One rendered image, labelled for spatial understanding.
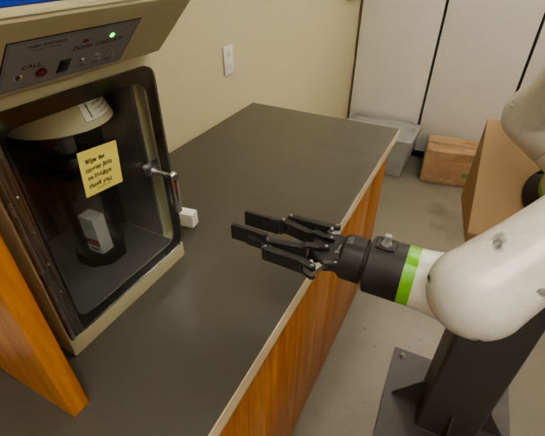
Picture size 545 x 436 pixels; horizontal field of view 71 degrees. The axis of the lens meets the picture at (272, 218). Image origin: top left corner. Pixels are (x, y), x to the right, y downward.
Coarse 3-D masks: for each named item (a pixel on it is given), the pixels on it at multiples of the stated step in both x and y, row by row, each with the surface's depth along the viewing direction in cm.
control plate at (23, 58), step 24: (120, 24) 49; (24, 48) 40; (48, 48) 43; (72, 48) 46; (96, 48) 50; (120, 48) 55; (0, 72) 41; (24, 72) 44; (48, 72) 47; (72, 72) 51
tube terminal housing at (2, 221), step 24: (96, 72) 58; (120, 72) 62; (24, 96) 50; (0, 216) 53; (24, 264) 58; (168, 264) 88; (144, 288) 83; (48, 312) 65; (120, 312) 78; (96, 336) 74
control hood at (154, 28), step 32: (64, 0) 40; (96, 0) 43; (128, 0) 46; (160, 0) 51; (0, 32) 36; (32, 32) 39; (64, 32) 43; (160, 32) 59; (0, 64) 40; (0, 96) 44
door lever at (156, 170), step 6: (156, 168) 74; (156, 174) 73; (162, 174) 73; (168, 174) 72; (174, 174) 72; (168, 180) 72; (174, 180) 72; (174, 186) 73; (174, 192) 73; (174, 198) 74; (180, 198) 75; (174, 204) 75; (180, 204) 76; (174, 210) 76; (180, 210) 76
